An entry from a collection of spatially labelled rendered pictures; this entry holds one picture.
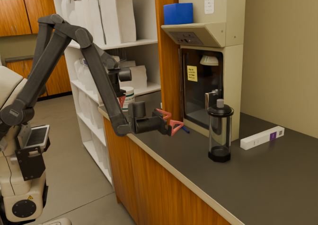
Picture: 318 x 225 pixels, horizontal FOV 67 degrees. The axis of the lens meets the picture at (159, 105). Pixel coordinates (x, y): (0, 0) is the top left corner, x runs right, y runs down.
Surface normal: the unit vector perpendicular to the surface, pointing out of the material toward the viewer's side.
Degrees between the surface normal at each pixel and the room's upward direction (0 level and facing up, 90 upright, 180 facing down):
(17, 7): 90
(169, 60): 90
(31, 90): 74
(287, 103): 90
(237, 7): 90
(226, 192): 0
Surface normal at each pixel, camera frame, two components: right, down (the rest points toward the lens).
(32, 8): 0.53, 0.25
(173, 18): -0.85, 0.23
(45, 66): 0.15, 0.11
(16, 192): 0.32, 0.30
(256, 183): -0.07, -0.94
